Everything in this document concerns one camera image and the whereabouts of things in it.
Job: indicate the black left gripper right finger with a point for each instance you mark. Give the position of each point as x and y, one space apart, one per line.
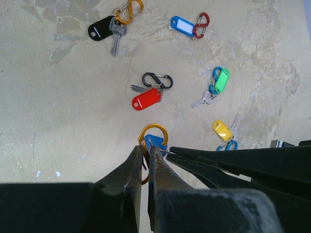
167 197

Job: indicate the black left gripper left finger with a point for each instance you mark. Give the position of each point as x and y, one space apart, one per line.
122 194

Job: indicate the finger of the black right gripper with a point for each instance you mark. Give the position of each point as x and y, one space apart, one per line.
291 163
212 177

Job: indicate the orange carabiner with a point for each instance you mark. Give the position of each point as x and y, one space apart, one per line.
127 12
142 142

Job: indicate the teal carabiner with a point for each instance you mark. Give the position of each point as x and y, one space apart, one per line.
231 145
211 88

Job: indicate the blue tag key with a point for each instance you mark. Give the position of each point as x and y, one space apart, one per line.
152 140
181 25

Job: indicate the yellow tag key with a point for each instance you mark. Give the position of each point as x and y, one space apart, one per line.
226 133

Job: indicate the red tag key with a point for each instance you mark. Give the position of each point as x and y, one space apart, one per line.
146 97

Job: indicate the black carabiner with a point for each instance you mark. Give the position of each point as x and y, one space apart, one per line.
158 82

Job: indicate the green tag key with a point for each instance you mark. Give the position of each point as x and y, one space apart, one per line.
208 98

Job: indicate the red carabiner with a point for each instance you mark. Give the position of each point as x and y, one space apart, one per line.
201 25

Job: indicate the black tag key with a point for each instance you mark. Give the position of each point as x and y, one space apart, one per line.
109 26

